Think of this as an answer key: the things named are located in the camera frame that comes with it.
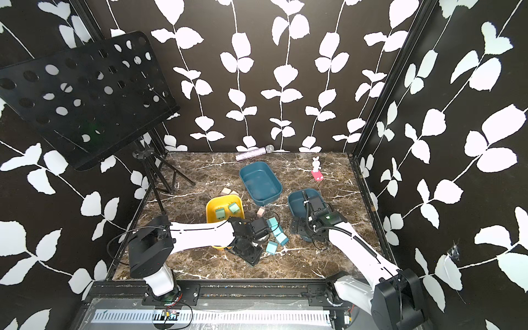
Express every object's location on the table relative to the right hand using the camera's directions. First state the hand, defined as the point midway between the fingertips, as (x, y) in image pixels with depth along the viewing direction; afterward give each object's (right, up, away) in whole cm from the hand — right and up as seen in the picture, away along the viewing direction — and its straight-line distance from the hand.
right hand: (298, 226), depth 83 cm
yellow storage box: (-34, +8, +15) cm, 38 cm away
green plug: (-35, +3, +11) cm, 37 cm away
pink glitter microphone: (-20, +34, +36) cm, 53 cm away
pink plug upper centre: (-16, +4, +9) cm, 19 cm away
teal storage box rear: (-17, +17, +27) cm, 36 cm away
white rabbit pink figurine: (+14, +22, +28) cm, 38 cm away
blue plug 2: (-6, -6, +3) cm, 9 cm away
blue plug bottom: (-11, -9, +1) cm, 14 cm away
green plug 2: (-29, +5, +12) cm, 32 cm away
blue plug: (-8, -3, +4) cm, 10 cm away
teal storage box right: (+3, +5, +18) cm, 19 cm away
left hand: (-17, -12, -2) cm, 21 cm away
